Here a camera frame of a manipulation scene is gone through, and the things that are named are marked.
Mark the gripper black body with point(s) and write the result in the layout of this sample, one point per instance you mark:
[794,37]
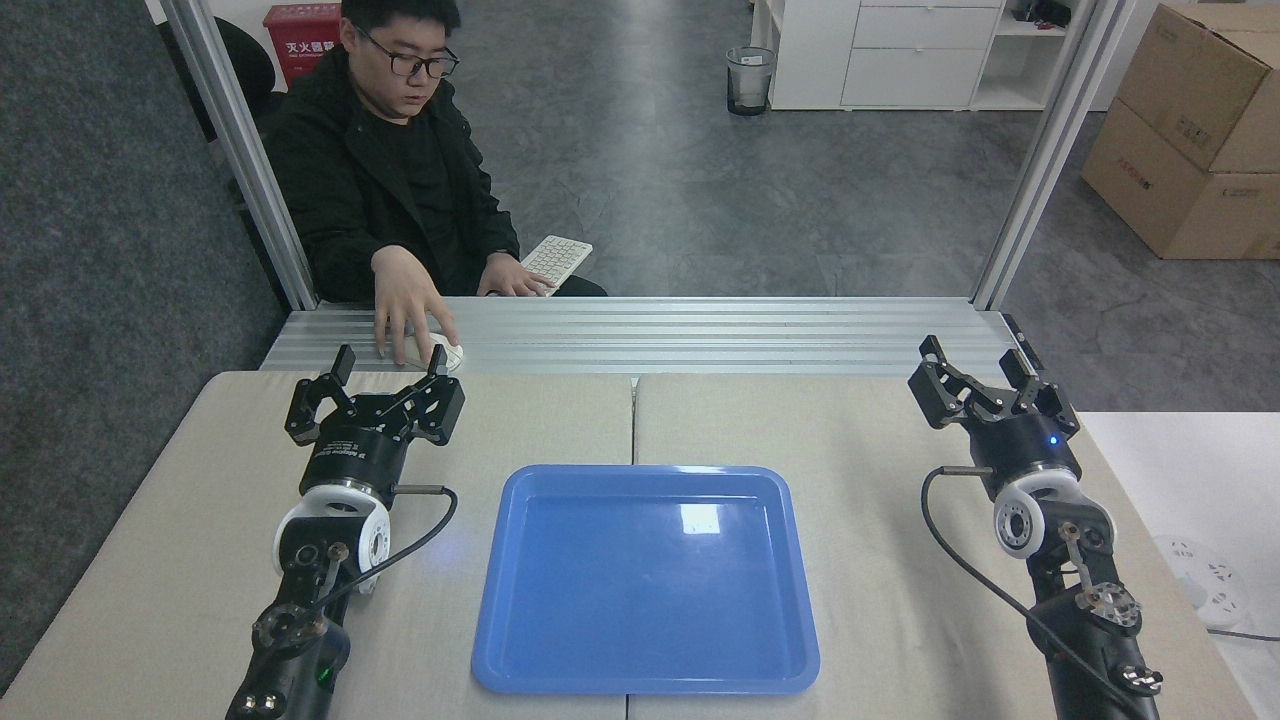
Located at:
[358,458]
[1025,440]

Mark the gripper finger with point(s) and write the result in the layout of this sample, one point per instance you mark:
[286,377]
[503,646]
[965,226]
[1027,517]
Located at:
[308,415]
[1040,392]
[940,395]
[440,410]

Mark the white computer mouse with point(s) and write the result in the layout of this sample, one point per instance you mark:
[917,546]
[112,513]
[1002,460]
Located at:
[445,355]

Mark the blue plastic tray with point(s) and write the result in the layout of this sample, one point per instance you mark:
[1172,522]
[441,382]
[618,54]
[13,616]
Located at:
[645,585]

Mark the person's right hand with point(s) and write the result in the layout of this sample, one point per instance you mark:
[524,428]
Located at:
[410,295]

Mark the person's left hand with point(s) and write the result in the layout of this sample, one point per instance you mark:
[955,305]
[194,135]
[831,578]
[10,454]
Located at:
[512,278]

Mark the white side table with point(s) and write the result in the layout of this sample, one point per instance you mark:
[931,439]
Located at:
[1200,480]

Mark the white keyboard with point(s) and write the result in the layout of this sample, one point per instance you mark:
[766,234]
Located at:
[558,262]

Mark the white power strip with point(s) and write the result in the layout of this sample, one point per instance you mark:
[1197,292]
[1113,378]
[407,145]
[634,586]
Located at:
[1205,580]

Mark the large cardboard box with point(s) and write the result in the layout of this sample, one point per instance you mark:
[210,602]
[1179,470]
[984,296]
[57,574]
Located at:
[1160,195]

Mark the person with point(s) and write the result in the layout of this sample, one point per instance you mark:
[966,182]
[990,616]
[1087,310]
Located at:
[350,170]

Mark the white drawer cabinet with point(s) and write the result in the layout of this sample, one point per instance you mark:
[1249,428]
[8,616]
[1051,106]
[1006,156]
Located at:
[900,55]

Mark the small cardboard box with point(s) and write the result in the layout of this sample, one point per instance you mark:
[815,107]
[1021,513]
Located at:
[1205,85]

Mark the black office chair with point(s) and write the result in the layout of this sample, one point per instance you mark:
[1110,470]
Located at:
[250,70]

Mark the grey mesh trash bin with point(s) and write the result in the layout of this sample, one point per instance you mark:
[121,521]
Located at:
[750,80]

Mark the red fire extinguisher box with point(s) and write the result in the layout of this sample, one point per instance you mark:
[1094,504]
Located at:
[300,40]

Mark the black rail end bracket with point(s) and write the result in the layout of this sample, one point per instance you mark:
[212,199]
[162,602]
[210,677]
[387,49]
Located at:
[1022,338]

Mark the silver aluminium post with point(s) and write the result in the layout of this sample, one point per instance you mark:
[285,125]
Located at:
[240,150]
[1050,150]

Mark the ribbed aluminium table rail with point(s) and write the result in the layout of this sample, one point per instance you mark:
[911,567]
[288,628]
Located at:
[700,335]

